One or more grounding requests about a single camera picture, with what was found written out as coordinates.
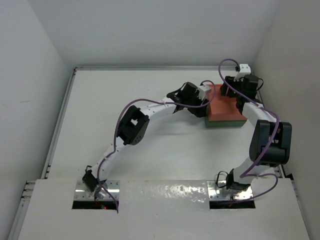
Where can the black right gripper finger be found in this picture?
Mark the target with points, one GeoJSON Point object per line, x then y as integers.
{"type": "Point", "coordinates": [234, 84]}
{"type": "Point", "coordinates": [224, 87]}

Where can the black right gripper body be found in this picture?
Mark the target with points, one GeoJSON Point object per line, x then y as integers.
{"type": "Point", "coordinates": [239, 86]}

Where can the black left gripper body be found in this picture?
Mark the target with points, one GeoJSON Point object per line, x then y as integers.
{"type": "Point", "coordinates": [195, 101]}

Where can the salmon drawer box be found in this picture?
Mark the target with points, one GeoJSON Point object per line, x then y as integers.
{"type": "Point", "coordinates": [223, 108]}

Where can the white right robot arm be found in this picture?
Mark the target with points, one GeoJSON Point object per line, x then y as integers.
{"type": "Point", "coordinates": [271, 141]}

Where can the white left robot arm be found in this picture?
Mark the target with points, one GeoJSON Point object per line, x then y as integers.
{"type": "Point", "coordinates": [133, 121]}

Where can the green drawer box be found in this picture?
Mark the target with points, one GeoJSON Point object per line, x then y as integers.
{"type": "Point", "coordinates": [225, 123]}

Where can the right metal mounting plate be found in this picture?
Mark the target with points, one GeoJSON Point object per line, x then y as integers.
{"type": "Point", "coordinates": [218, 192]}

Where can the metal mounting plate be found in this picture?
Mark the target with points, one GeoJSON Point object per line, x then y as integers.
{"type": "Point", "coordinates": [218, 192]}
{"type": "Point", "coordinates": [82, 193]}

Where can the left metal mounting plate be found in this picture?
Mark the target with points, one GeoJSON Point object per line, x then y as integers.
{"type": "Point", "coordinates": [82, 193]}

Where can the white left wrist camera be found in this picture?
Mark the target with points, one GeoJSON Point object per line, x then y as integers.
{"type": "Point", "coordinates": [203, 90]}

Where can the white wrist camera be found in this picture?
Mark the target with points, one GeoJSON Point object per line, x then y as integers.
{"type": "Point", "coordinates": [203, 90]}
{"type": "Point", "coordinates": [242, 70]}

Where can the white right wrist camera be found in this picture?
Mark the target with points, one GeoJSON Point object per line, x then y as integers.
{"type": "Point", "coordinates": [242, 70]}

